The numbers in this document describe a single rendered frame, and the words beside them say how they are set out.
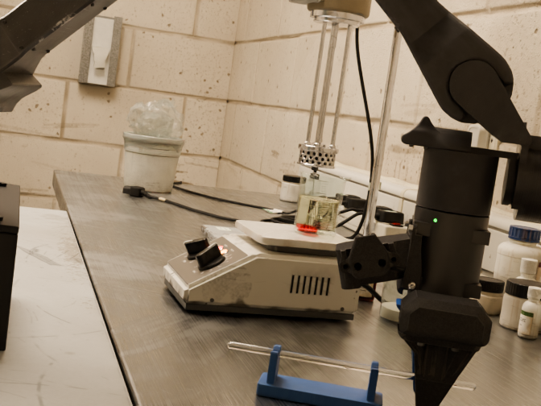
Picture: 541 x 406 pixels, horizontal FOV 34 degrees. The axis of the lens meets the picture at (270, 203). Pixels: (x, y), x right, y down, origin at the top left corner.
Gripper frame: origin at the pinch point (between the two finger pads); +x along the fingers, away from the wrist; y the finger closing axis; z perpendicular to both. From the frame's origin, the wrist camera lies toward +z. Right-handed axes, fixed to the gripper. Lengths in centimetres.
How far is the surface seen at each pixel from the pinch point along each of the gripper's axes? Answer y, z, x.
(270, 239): -24.7, 16.5, -4.2
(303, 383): -0.6, 9.4, 3.5
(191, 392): 3.7, 17.8, 4.5
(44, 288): -21.2, 39.5, 4.4
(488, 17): -96, -9, -40
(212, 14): -272, 78, -51
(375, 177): -82, 6, -9
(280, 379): -0.4, 11.3, 3.5
